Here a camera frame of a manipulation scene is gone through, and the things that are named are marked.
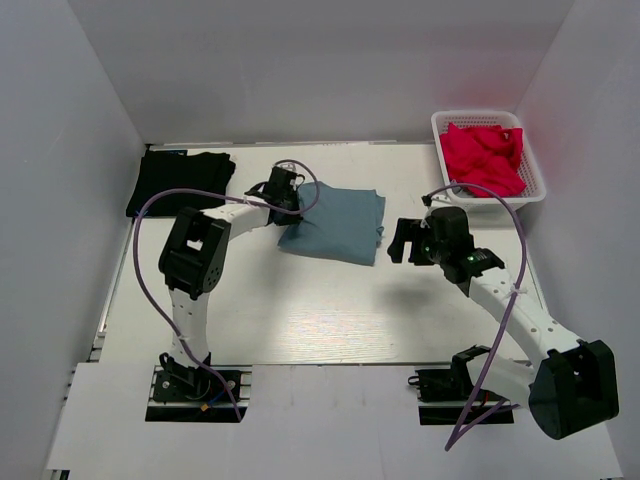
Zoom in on teal blue t-shirt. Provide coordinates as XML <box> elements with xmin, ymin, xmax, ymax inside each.
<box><xmin>278</xmin><ymin>182</ymin><xmax>386</xmax><ymax>266</ymax></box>

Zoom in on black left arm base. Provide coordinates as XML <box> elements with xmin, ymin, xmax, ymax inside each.
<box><xmin>145</xmin><ymin>353</ymin><xmax>252</xmax><ymax>424</ymax></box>

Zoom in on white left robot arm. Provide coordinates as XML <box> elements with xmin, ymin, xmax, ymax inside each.
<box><xmin>159</xmin><ymin>163</ymin><xmax>302</xmax><ymax>399</ymax></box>

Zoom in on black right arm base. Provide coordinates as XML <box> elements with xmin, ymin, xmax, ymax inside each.
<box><xmin>407</xmin><ymin>368</ymin><xmax>514</xmax><ymax>426</ymax></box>

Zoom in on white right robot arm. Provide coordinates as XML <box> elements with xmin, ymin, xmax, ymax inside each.
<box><xmin>387</xmin><ymin>207</ymin><xmax>619</xmax><ymax>440</ymax></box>

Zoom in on crumpled red t-shirt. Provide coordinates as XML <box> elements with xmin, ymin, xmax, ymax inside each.
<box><xmin>439</xmin><ymin>124</ymin><xmax>526</xmax><ymax>198</ymax></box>

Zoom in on white plastic basket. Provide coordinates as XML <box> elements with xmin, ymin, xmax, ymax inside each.
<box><xmin>431</xmin><ymin>110</ymin><xmax>546</xmax><ymax>211</ymax></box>

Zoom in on folded black t-shirt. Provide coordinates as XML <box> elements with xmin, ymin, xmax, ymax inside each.
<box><xmin>125</xmin><ymin>150</ymin><xmax>236</xmax><ymax>218</ymax></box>

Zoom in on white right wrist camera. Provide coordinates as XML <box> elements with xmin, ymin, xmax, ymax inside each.
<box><xmin>421</xmin><ymin>193</ymin><xmax>451</xmax><ymax>211</ymax></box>

